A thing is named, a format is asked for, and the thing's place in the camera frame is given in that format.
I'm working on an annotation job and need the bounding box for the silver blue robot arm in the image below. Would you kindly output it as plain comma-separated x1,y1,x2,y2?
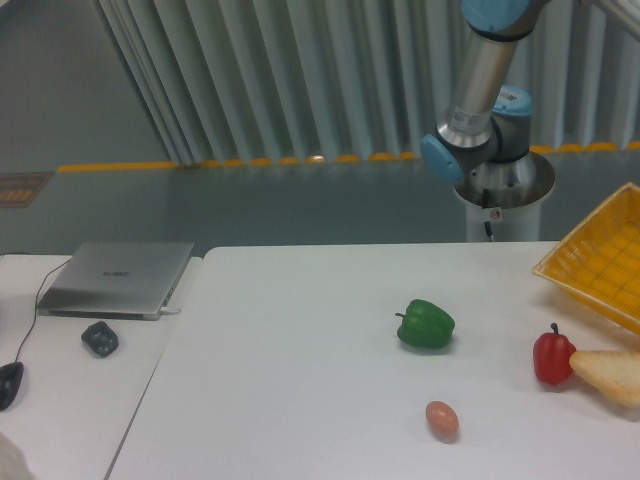
420,1,639,183

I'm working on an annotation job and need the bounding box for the green bell pepper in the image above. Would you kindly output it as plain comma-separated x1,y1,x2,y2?
396,299,455,349

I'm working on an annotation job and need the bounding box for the red bell pepper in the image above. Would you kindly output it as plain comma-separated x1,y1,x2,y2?
532,323,577,386

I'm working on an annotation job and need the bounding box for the silver closed laptop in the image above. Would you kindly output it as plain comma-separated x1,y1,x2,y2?
37,242,194,320

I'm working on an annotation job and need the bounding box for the brown egg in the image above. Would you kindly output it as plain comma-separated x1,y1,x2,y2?
425,400,460,442

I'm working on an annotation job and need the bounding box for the small black plastic holder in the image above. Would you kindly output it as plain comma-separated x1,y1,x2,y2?
81,321,119,358

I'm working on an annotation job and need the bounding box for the yellow plastic basket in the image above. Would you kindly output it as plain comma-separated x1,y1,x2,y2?
533,182,639,334

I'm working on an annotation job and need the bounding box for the toast bread slice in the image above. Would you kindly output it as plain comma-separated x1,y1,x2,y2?
569,350,639,408

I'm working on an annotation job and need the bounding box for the black computer mouse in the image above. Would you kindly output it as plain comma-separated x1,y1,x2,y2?
0,361,24,411

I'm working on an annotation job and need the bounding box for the white cloth corner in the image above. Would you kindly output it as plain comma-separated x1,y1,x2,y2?
0,434,34,480

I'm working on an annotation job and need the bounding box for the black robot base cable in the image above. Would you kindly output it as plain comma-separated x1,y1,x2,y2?
481,187,497,244

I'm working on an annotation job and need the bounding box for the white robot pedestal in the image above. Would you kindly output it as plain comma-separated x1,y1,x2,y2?
454,152,556,242

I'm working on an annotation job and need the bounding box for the black mouse cable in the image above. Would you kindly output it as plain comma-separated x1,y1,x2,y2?
0,251,74,365

